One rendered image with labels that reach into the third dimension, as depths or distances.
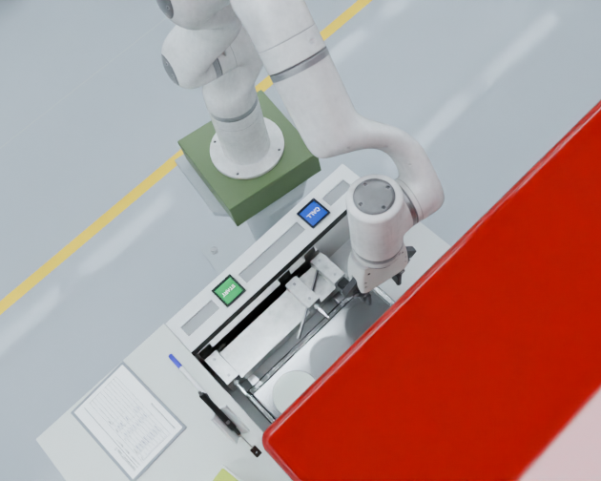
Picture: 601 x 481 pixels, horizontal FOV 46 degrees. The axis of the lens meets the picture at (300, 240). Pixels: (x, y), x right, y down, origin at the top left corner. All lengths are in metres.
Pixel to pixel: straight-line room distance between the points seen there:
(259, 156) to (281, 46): 0.80
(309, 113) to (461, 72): 2.10
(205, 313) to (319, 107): 0.71
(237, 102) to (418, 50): 1.66
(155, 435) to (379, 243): 0.67
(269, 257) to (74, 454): 0.58
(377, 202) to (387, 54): 2.14
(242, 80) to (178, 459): 0.80
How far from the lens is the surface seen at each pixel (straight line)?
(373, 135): 1.02
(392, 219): 1.02
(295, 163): 1.76
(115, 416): 1.55
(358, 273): 1.18
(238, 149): 1.71
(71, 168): 3.16
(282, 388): 1.54
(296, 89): 0.99
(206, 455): 1.47
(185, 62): 1.45
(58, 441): 1.59
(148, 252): 2.81
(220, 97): 1.59
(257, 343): 1.60
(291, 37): 0.98
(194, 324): 1.57
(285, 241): 1.60
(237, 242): 2.70
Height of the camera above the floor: 2.36
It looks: 62 degrees down
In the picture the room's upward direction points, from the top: 18 degrees counter-clockwise
